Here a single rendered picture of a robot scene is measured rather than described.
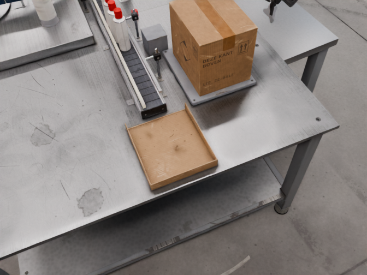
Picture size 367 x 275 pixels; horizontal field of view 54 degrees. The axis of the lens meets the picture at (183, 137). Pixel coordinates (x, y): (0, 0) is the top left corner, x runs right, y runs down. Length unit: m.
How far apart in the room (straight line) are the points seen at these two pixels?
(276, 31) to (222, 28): 0.54
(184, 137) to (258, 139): 0.29
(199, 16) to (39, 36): 0.83
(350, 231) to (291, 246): 0.35
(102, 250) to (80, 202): 0.61
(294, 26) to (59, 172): 1.30
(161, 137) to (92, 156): 0.28
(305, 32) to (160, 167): 1.01
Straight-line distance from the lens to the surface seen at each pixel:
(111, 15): 1.68
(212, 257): 2.08
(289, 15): 2.03
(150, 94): 1.52
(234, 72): 1.53
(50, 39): 1.90
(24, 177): 1.47
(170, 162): 1.36
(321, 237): 2.22
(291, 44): 1.85
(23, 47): 1.91
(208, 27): 1.42
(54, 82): 1.75
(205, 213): 1.93
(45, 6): 1.92
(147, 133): 1.44
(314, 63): 2.00
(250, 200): 1.98
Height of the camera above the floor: 1.98
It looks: 54 degrees down
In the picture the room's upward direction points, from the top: 4 degrees counter-clockwise
